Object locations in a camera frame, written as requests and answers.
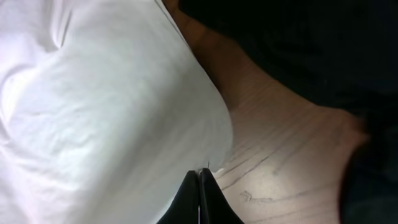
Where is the black garment with red trim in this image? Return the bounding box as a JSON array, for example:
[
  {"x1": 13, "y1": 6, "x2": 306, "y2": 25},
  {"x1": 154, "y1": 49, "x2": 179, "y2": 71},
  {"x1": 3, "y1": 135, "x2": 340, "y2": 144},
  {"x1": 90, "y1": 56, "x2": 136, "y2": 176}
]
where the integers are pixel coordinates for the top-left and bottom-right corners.
[{"x1": 179, "y1": 0, "x2": 397, "y2": 223}]

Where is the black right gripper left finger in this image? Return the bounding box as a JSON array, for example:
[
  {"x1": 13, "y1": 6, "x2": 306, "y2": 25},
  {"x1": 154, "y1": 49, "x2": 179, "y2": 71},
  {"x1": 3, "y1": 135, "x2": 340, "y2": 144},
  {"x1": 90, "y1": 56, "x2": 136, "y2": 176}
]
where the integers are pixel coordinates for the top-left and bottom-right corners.
[{"x1": 157, "y1": 170, "x2": 200, "y2": 224}]

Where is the white t-shirt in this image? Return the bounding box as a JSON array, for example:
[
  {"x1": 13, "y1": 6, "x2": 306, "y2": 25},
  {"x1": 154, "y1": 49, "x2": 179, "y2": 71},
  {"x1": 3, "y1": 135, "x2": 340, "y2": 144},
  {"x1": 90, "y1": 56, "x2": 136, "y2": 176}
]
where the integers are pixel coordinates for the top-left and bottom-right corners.
[{"x1": 1, "y1": 0, "x2": 233, "y2": 223}]

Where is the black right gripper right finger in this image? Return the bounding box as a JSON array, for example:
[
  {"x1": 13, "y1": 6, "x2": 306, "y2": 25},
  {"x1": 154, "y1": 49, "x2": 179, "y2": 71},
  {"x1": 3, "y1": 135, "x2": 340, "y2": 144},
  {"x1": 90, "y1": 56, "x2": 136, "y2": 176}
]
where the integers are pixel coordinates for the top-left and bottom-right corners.
[{"x1": 199, "y1": 168, "x2": 244, "y2": 224}]

